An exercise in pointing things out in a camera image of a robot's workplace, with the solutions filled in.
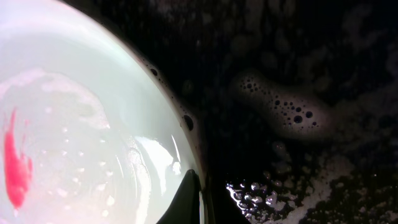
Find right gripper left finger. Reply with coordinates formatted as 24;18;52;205
157;169;200;224

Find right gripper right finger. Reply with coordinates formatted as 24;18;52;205
206;175;249;224

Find light green plate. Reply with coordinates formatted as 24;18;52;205
1;1;208;224

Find black round tray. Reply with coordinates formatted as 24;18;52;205
72;0;397;223

